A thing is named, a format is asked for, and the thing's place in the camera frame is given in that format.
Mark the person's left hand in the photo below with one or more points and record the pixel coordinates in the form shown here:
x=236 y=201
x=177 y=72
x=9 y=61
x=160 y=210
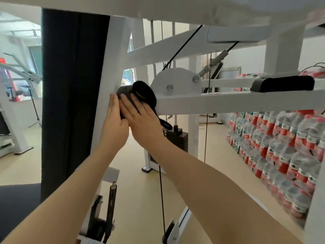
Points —
x=115 y=132

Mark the person's right hand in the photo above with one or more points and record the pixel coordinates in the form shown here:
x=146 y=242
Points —
x=144 y=124

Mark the dark grey cleaning cloth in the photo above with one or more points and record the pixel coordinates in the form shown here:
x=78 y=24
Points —
x=142 y=91

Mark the white gym machine frame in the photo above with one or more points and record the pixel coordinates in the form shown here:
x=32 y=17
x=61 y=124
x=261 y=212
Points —
x=228 y=101

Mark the person's right forearm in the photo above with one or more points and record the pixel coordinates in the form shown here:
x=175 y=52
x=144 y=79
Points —
x=215 y=195

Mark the person's left forearm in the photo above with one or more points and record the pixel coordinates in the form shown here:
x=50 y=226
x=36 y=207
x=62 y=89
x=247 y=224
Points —
x=63 y=205

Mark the black weight stack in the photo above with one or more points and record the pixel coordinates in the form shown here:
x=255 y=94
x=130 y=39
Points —
x=177 y=142

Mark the metal coil spring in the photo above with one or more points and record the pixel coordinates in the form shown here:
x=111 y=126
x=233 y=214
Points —
x=111 y=208

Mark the black tripod stand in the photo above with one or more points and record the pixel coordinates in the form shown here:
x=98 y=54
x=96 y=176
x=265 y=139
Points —
x=34 y=106

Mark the black padded weight bench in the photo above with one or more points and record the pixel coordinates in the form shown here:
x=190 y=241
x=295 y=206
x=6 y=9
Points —
x=217 y=69

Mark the white background gym machine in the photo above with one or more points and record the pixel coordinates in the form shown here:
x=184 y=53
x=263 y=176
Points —
x=15 y=124

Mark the framed whiteboard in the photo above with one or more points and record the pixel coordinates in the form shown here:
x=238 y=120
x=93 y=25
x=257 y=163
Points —
x=231 y=72

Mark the black padded seat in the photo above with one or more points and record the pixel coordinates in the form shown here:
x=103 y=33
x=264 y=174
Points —
x=17 y=208

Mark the stack of water bottle packs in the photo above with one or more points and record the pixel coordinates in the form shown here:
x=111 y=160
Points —
x=279 y=149

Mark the black rubber bumper pad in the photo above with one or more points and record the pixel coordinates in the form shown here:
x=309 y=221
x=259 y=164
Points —
x=281 y=83

